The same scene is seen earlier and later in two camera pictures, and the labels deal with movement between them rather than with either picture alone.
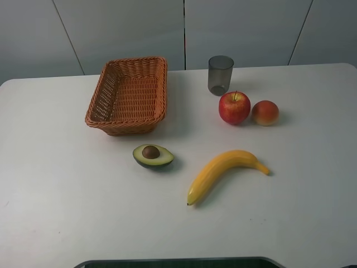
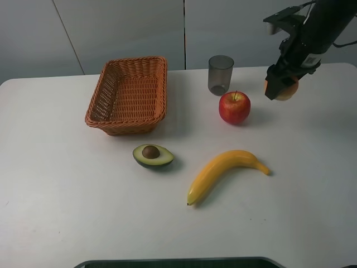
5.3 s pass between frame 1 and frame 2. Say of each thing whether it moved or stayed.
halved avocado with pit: stayed
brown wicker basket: stayed
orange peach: moved
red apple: stayed
